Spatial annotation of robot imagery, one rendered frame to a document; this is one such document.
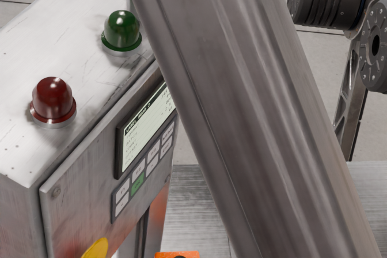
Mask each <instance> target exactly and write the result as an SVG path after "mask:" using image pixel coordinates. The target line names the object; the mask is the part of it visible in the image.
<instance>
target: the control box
mask: <svg viewBox="0 0 387 258"><path fill-rule="evenodd" d="M117 10H127V0H35V1H34V2H32V3H31V4H30V5H29V6H28V7H26V8H25V9H24V10H23V11H22V12H21V13H19V14H18V15H17V16H15V17H14V18H13V19H12V20H11V21H9V22H8V23H7V24H6V25H5V26H3V27H2V28H1V29H0V258H111V257H112V256H113V255H114V253H115V252H116V251H117V249H118V248H119V246H120V245H121V244H122V242H123V241H124V240H125V239H126V237H127V236H128V234H129V233H130V231H131V230H132V229H133V228H134V226H135V225H136V223H137V222H138V221H139V220H140V218H141V217H142V215H143V214H144V213H145V211H146V210H147V209H148V207H149V206H150V205H151V203H152V202H153V200H154V199H155V198H156V196H157V195H158V194H159V192H160V191H161V190H162V188H163V187H164V185H165V184H166V183H167V182H168V181H169V178H170V171H171V166H172V158H173V150H174V142H175V137H176V130H177V122H178V116H179V114H178V112H177V109H175V110H174V111H173V113H172V114H171V115H170V116H169V118H168V119H167V120H166V122H165V123H164V124H163V125H162V127H161V128H160V129H159V130H158V131H157V133H156V134H155V135H154V136H153V137H152V139H151V140H150V142H149V143H148V144H147V145H146V146H145V148H144V149H143V150H142V151H141V152H140V154H139V155H138V156H137V157H136V159H135V160H134V161H133V163H132V164H131V165H130V166H129V167H128V169H127V170H126V171H125V172H124V174H123V175H122V176H121V178H120V179H118V180H116V179H115V134H116V126H117V125H118V124H119V123H120V122H121V120H122V119H123V118H124V117H125V116H126V114H128V113H129V111H130V110H131V109H132V108H133V106H134V105H135V104H136V103H137V102H138V101H139V100H140V99H141V97H142V96H143V95H144V94H145V93H146V92H147V91H148V90H149V88H150V87H151V86H152V85H153V83H155V81H156V80H157V79H158V78H159V77H160V76H161V74H162V72H161V70H160V67H159V65H158V63H157V60H156V58H155V56H154V53H153V50H152V48H151V45H150V43H149V41H148V38H147V36H146V33H145V30H144V28H143V26H142V23H141V22H140V21H139V24H140V26H139V31H140V33H141V35H142V46H141V49H140V50H139V52H137V53H136V54H135V55H133V56H129V57H126V58H119V57H115V56H112V55H110V54H108V53H106V52H105V51H104V50H103V48H102V46H101V34H102V32H103V30H104V22H105V20H106V19H107V17H108V16H109V15H110V14H111V13H112V12H114V11H117ZM46 77H58V78H61V79H62V80H64V81H65V82H67V83H68V84H69V85H70V87H71V89H72V94H73V97H74V99H75V101H76V104H77V114H76V117H75V119H74V120H73V121H72V122H71V123H70V124H69V125H67V126H65V127H63V128H59V129H53V130H52V129H46V128H43V127H40V126H38V125H37V124H36V123H35V122H34V121H33V120H32V118H31V112H30V104H31V101H32V90H33V88H34V87H35V86H36V84H37V83H38V82H39V81H40V80H42V79H43V78H46ZM175 114H177V120H176V128H175V134H174V141H173V146H172V147H171V148H170V150H169V151H168V152H167V154H166V155H165V156H164V158H163V159H162V160H161V162H160V163H159V164H158V165H157V167H156V168H155V169H154V170H153V172H152V173H151V175H150V176H149V177H148V178H147V180H146V181H145V182H144V183H143V185H142V186H141V187H140V189H139V190H138V192H137V193H136V194H135V195H134V197H133V198H132V199H131V200H130V202H129V203H128V205H127V206H126V207H125V208H124V210H123V211H122V212H121V214H120V215H119V216H118V217H117V219H116V220H115V221H114V223H113V224H111V199H112V193H113V192H114V190H115V189H116V188H117V187H118V186H119V184H120V183H121V182H122V181H123V179H124V178H125V177H126V176H127V175H128V173H129V172H130V170H131V169H132V168H133V167H134V166H135V164H136V163H137V162H138V161H139V159H140V158H141V157H142V156H143V155H144V153H145V152H146V150H147V149H148V148H149V147H150V146H151V144H152V143H153V142H154V141H155V139H156V138H157V137H158V136H159V134H160V133H161V132H162V130H163V129H164V128H165V127H166V126H167V124H168V123H169V122H170V121H171V119H172V118H173V117H174V115H175Z"/></svg>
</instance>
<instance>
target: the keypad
mask: <svg viewBox="0 0 387 258"><path fill-rule="evenodd" d="M176 120H177V114H175V115H174V117H173V118H172V119H171V121H170V122H169V123H168V124H167V126H166V127H165V128H164V129H163V130H162V132H161V133H160V134H159V136H158V137H157V138H156V139H155V141H154V142H153V143H152V144H151V146H150V147H149V148H148V149H147V150H146V152H145V153H144V155H143V156H142V157H141V158H140V159H139V161H138V162H137V163H136V164H135V166H134V167H133V168H132V169H131V170H130V172H129V173H128V175H127V176H126V177H125V178H124V179H123V181H122V182H121V183H120V184H119V186H118V187H117V188H116V189H115V190H114V192H113V193H112V199H111V224H113V223H114V221H115V220H116V219H117V217H118V216H119V215H120V214H121V212H122V211H123V210H124V208H125V207H126V206H127V205H128V203H129V202H130V200H131V199H132V198H133V197H134V195H135V194H136V193H137V192H138V190H139V189H140V187H141V186H142V185H143V183H144V182H145V181H146V180H147V178H148V177H149V176H150V175H151V173H152V172H153V170H154V169H155V168H156V167H157V165H158V164H159V163H160V162H161V160H162V159H163V158H164V156H165V155H166V154H167V152H168V151H169V150H170V148H171V147H172V146H173V141H174V134H175V128H176Z"/></svg>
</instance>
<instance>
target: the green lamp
mask: <svg viewBox="0 0 387 258"><path fill-rule="evenodd" d="M139 26H140V24H139V21H138V20H137V18H136V17H135V16H134V15H133V14H132V13H131V12H129V11H127V10H117V11H114V12H112V13H111V14H110V15H109V16H108V17H107V19H106V20H105V22H104V30H103V32H102V34H101V46H102V48H103V50H104V51H105V52H106V53H108V54H110V55H112V56H115V57H119V58H126V57H129V56H133V55H135V54H136V53H137V52H139V50H140V49H141V46H142V35H141V33H140V31H139Z"/></svg>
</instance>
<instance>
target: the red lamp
mask: <svg viewBox="0 0 387 258"><path fill-rule="evenodd" d="M30 112H31V118H32V120H33V121H34V122H35V123H36V124H37V125H38V126H40V127H43V128H46V129H52V130H53V129H59V128H63V127H65V126H67V125H69V124H70V123H71V122H72V121H73V120H74V119H75V117H76V114H77V104H76V101H75V99H74V97H73V94H72V89H71V87H70V85H69V84H68V83H67V82H65V81H64V80H62V79H61V78H58V77H46V78H43V79H42V80H40V81H39V82H38V83H37V84H36V86H35V87H34V88H33V90H32V101H31V104H30Z"/></svg>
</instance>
